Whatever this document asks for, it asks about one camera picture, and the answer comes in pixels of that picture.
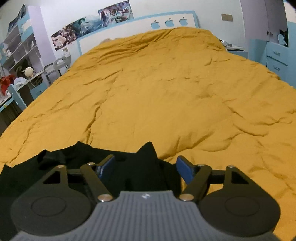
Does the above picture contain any blue nightstand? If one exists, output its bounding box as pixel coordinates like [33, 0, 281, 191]
[225, 45, 248, 59]

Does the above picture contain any blue white wardrobe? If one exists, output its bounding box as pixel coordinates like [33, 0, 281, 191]
[240, 0, 296, 89]

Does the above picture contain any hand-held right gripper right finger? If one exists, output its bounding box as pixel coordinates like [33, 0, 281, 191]
[177, 155, 250, 205]

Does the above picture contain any dark clothes pile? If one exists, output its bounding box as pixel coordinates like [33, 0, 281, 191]
[277, 29, 289, 46]

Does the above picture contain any blue wooden chair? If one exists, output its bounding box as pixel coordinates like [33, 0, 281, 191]
[8, 83, 27, 111]

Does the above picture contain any grey metal rack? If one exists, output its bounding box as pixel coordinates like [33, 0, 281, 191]
[44, 55, 71, 84]

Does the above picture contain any red bag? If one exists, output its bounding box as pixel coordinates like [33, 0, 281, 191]
[0, 75, 16, 94]

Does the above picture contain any white blue bed headboard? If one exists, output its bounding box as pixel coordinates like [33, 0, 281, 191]
[76, 10, 201, 55]

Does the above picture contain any pinkish wall poster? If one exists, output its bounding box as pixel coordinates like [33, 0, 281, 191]
[51, 26, 78, 51]

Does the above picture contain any white blue shelf unit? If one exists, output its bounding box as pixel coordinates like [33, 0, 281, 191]
[0, 6, 45, 77]

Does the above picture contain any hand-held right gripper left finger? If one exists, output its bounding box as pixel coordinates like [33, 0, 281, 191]
[43, 154, 115, 204]

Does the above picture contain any black sweater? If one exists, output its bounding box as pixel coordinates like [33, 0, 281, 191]
[0, 141, 183, 232]

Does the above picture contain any pale blue wall poster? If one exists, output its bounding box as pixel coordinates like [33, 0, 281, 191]
[97, 1, 134, 24]

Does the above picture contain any yellow bed blanket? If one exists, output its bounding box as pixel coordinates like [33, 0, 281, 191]
[0, 27, 296, 241]

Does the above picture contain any grey desk curtain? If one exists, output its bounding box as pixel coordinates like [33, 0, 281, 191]
[0, 101, 22, 133]

